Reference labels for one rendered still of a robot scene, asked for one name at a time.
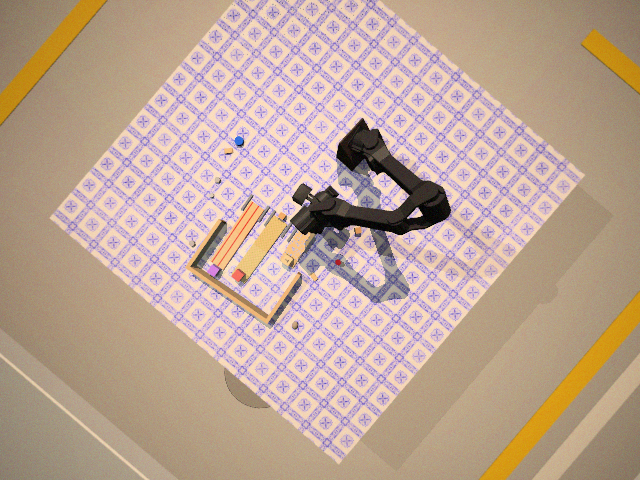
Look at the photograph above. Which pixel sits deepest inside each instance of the orange striped flat strip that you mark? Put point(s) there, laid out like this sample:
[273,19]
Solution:
[248,219]

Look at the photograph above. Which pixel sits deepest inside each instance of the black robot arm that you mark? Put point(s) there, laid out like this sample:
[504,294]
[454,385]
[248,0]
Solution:
[328,211]

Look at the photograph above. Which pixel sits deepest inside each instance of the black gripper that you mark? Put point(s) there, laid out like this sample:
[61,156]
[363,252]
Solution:
[301,195]

